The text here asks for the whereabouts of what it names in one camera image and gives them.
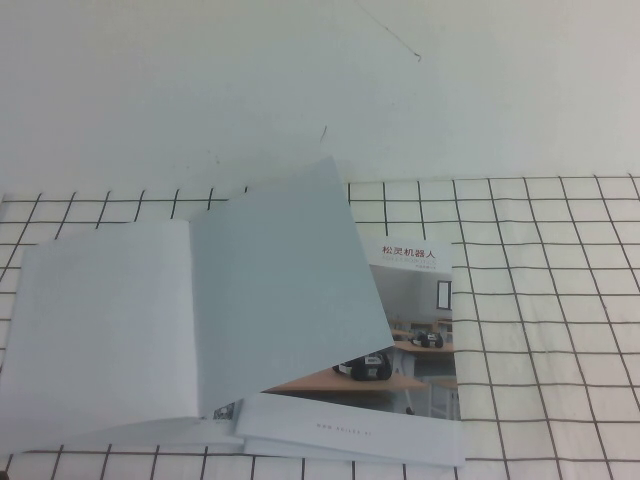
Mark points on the white product catalogue book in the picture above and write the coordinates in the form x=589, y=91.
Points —
x=150, y=325

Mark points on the closed catalogue with photo cover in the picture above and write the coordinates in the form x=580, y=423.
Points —
x=425, y=300

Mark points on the white black-grid tablecloth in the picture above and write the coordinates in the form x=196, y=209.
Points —
x=540, y=310

